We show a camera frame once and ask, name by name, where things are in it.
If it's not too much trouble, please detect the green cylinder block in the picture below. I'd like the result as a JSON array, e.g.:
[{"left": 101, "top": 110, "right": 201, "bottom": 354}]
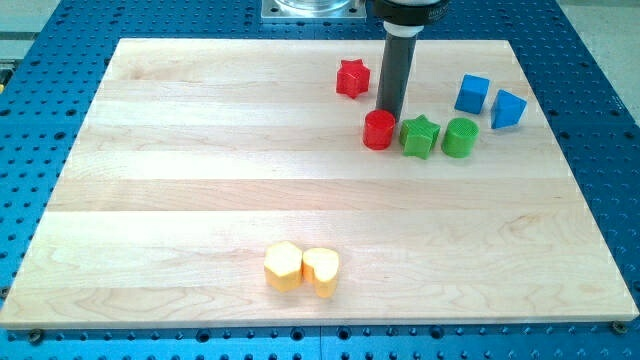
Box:
[{"left": 441, "top": 117, "right": 479, "bottom": 158}]

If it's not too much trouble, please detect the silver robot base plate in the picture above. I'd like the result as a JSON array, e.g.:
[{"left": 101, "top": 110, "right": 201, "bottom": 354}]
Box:
[{"left": 261, "top": 0, "right": 367, "bottom": 21}]

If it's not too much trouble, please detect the red star block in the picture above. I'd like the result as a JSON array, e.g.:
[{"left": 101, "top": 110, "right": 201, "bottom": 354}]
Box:
[{"left": 336, "top": 59, "right": 370, "bottom": 99}]

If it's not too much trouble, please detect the blue cube block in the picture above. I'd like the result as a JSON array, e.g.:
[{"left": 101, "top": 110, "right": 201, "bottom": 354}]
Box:
[{"left": 454, "top": 74, "right": 490, "bottom": 114}]

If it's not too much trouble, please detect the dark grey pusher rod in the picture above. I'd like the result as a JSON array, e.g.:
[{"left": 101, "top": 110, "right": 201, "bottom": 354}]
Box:
[{"left": 376, "top": 22, "right": 424, "bottom": 121}]

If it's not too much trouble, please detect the light wooden board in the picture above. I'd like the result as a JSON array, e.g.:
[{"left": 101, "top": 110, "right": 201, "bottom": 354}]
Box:
[{"left": 1, "top": 39, "right": 638, "bottom": 329}]

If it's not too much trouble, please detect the green star block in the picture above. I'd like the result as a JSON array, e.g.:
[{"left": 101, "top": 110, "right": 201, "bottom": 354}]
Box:
[{"left": 399, "top": 115, "right": 441, "bottom": 160}]

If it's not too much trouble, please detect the yellow heart block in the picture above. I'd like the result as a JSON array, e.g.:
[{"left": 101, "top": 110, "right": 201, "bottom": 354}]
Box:
[{"left": 302, "top": 248, "right": 340, "bottom": 298}]

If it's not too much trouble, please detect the red cylinder block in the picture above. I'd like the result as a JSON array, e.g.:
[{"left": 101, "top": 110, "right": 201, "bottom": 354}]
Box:
[{"left": 362, "top": 109, "right": 396, "bottom": 150}]

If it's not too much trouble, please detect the yellow hexagon block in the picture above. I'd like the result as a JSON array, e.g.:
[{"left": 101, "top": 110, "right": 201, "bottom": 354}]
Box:
[{"left": 264, "top": 241, "right": 303, "bottom": 292}]

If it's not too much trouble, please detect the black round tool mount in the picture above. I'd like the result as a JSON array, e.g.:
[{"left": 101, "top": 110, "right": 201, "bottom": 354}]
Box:
[{"left": 373, "top": 0, "right": 449, "bottom": 26}]

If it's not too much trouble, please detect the blue triangular block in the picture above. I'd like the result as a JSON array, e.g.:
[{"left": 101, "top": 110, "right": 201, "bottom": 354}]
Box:
[{"left": 491, "top": 89, "right": 527, "bottom": 129}]

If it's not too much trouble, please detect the blue perforated metal table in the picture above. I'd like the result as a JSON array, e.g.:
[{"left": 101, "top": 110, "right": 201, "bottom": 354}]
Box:
[{"left": 1, "top": 1, "right": 639, "bottom": 359}]

